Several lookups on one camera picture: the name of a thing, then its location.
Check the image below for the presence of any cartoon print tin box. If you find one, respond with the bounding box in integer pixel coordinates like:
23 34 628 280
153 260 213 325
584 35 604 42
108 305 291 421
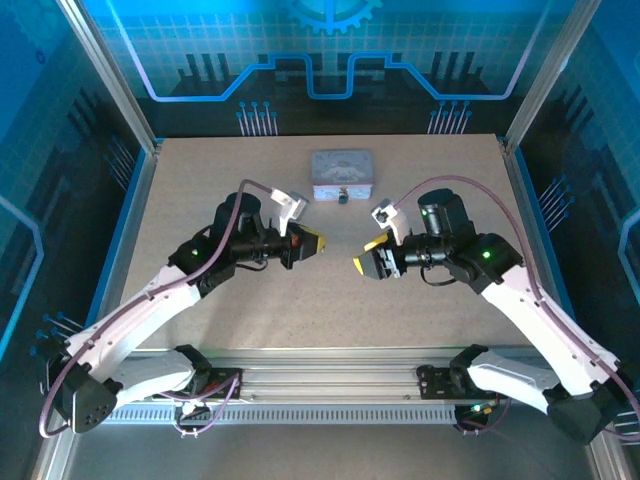
309 148 374 202

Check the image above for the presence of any aluminium side rail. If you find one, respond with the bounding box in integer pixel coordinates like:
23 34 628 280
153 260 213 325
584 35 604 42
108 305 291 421
501 137 576 351
84 139 164 351

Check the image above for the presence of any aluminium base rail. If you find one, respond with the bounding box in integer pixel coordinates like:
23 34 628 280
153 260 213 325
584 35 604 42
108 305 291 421
119 347 551 404

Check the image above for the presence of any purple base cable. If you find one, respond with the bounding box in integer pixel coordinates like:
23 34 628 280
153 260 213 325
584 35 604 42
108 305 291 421
457 394 512 436
159 374 244 440

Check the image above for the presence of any slotted grey cable duct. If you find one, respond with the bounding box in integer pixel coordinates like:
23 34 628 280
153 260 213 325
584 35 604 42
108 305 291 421
102 403 501 426

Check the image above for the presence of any aluminium frame post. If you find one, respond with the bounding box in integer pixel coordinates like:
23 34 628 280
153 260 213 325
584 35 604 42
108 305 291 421
502 0 604 154
55 0 164 154

